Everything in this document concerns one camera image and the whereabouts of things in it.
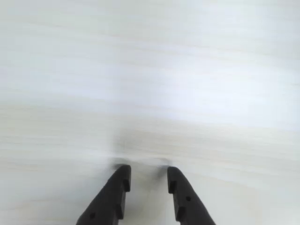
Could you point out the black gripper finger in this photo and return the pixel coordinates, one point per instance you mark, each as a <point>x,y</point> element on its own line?
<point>110,199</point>
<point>187,206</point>

